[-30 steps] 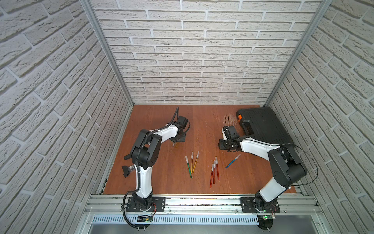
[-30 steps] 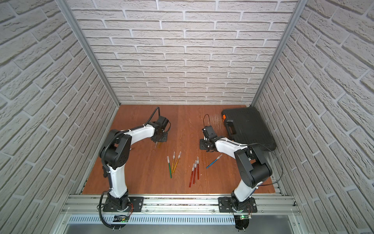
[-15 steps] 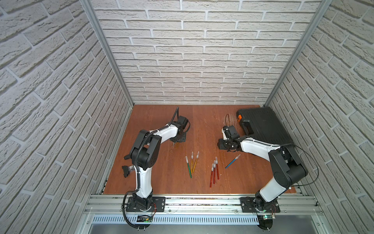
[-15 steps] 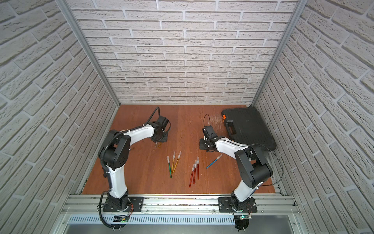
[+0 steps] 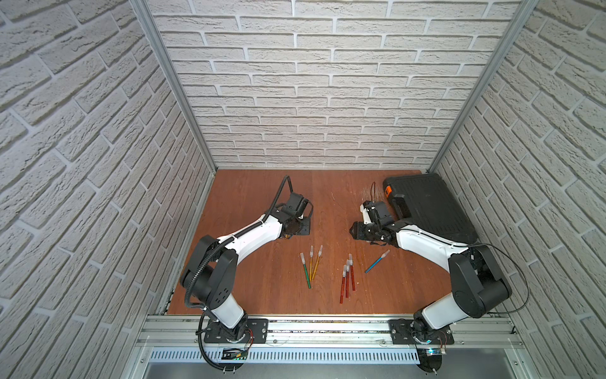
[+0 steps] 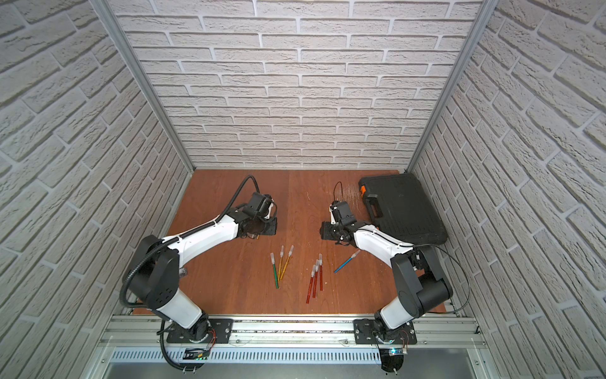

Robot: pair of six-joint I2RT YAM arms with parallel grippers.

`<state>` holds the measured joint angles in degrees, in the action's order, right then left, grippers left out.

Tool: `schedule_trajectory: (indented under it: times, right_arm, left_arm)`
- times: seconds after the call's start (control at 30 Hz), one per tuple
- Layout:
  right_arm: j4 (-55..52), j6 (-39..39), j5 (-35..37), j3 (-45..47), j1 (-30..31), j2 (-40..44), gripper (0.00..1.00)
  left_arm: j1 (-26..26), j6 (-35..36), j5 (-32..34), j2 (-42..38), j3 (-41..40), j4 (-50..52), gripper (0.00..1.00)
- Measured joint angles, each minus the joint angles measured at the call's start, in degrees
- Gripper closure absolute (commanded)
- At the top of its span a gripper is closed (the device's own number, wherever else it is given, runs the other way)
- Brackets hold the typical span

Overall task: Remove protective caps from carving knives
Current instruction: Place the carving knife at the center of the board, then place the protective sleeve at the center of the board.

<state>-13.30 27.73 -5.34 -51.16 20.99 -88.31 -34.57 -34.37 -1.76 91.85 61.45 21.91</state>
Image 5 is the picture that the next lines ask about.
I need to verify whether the blue carving knife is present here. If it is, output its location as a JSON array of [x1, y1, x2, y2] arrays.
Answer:
[[365, 250, 391, 273]]

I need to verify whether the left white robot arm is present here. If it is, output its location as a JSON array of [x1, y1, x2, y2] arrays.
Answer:
[[180, 192, 313, 340]]

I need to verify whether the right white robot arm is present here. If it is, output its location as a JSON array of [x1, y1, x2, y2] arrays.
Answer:
[[350, 201, 531, 346]]

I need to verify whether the yellow carving knife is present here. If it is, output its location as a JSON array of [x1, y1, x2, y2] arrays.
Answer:
[[309, 245, 315, 282], [311, 245, 324, 281]]

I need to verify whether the green carving knife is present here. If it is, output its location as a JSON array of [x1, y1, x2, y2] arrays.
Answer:
[[300, 253, 312, 289]]

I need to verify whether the red carving knife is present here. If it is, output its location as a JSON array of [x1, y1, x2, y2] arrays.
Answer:
[[344, 259, 350, 298], [348, 254, 356, 292], [339, 265, 348, 304]]

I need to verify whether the black plastic tool case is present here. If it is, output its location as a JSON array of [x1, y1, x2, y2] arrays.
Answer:
[[383, 174, 478, 244]]

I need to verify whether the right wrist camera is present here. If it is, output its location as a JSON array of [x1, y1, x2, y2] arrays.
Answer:
[[360, 205, 371, 224]]

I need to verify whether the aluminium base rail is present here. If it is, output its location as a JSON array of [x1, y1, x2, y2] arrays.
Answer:
[[122, 315, 538, 378]]

